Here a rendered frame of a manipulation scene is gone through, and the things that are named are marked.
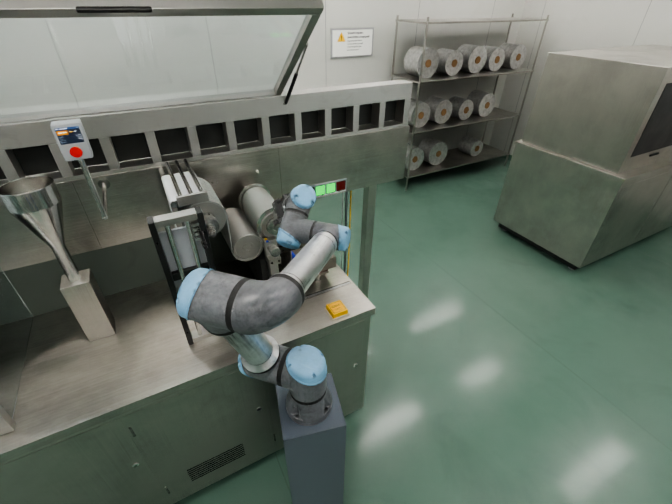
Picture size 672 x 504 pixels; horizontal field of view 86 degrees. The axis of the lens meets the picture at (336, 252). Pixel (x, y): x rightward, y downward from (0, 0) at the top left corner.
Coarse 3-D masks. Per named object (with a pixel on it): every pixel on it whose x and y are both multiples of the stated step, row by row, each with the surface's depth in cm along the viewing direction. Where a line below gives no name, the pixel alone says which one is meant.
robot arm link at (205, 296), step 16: (192, 272) 76; (208, 272) 76; (192, 288) 73; (208, 288) 73; (224, 288) 72; (176, 304) 75; (192, 304) 73; (208, 304) 72; (224, 304) 71; (192, 320) 77; (208, 320) 73; (224, 320) 72; (224, 336) 86; (240, 336) 86; (256, 336) 92; (240, 352) 94; (256, 352) 96; (272, 352) 105; (240, 368) 109; (256, 368) 103; (272, 368) 105
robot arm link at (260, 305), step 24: (312, 240) 97; (336, 240) 102; (288, 264) 86; (312, 264) 88; (240, 288) 72; (264, 288) 73; (288, 288) 76; (240, 312) 70; (264, 312) 71; (288, 312) 75
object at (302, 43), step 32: (0, 0) 76; (32, 0) 78; (64, 0) 81; (96, 0) 83; (128, 0) 86; (160, 0) 88; (192, 0) 91; (224, 0) 95; (256, 0) 98; (288, 0) 102; (320, 0) 106; (288, 64) 132; (256, 96) 149; (288, 96) 150
